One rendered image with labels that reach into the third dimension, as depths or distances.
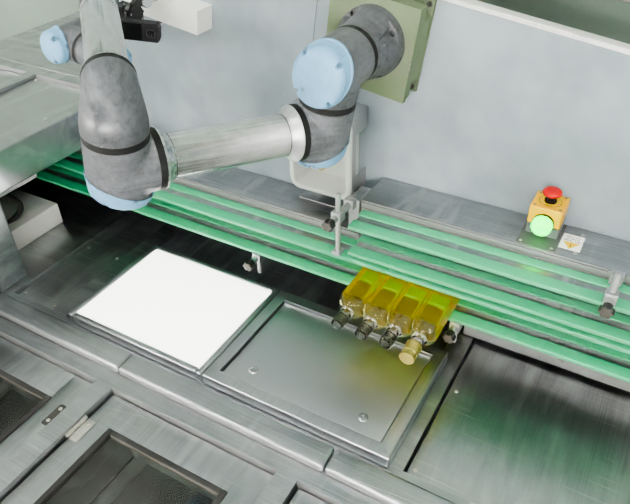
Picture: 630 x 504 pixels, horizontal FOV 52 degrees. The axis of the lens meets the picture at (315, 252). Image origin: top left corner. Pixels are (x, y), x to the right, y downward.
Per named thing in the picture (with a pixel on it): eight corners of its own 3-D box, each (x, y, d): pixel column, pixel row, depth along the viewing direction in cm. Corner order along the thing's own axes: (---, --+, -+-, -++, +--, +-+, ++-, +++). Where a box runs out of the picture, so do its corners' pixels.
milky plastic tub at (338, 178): (307, 170, 174) (290, 185, 168) (304, 92, 160) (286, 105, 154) (365, 186, 167) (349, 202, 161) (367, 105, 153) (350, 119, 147)
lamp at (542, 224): (530, 228, 141) (527, 235, 139) (534, 211, 138) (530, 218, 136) (551, 234, 139) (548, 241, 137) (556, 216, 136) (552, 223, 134)
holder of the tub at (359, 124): (309, 187, 177) (294, 200, 172) (306, 92, 161) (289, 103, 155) (365, 202, 170) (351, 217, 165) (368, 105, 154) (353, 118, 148)
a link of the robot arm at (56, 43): (66, 72, 141) (38, 59, 144) (103, 56, 149) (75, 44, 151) (62, 38, 136) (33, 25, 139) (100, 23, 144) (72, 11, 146)
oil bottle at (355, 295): (376, 266, 162) (335, 317, 148) (376, 248, 159) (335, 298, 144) (396, 272, 160) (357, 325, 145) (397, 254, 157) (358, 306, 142)
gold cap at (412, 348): (404, 344, 138) (395, 357, 135) (411, 335, 135) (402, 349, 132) (417, 354, 137) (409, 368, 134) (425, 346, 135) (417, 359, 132)
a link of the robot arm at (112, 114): (72, 90, 97) (63, -37, 130) (80, 151, 105) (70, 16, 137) (151, 88, 101) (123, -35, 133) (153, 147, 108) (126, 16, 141)
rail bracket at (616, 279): (606, 276, 132) (592, 315, 123) (615, 247, 128) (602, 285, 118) (626, 282, 130) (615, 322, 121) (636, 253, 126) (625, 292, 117)
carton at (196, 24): (137, -22, 168) (121, -16, 164) (212, 4, 161) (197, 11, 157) (139, 1, 172) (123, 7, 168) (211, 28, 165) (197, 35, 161)
